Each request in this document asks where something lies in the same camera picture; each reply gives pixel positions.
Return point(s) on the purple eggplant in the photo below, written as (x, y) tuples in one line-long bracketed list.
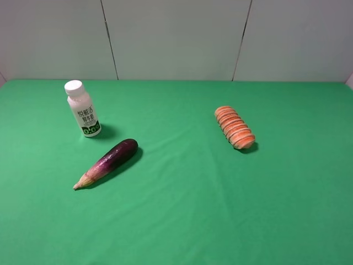
[(114, 158)]

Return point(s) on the orange striped sliced bread roll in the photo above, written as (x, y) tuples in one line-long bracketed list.
[(236, 131)]

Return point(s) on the white milk bottle green label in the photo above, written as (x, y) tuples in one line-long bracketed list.
[(82, 108)]

